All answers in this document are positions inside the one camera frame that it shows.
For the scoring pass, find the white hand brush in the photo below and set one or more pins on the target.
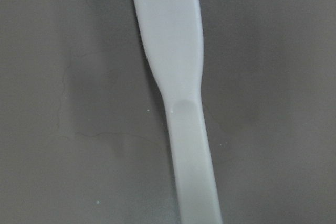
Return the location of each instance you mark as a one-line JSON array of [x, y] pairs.
[[172, 37]]

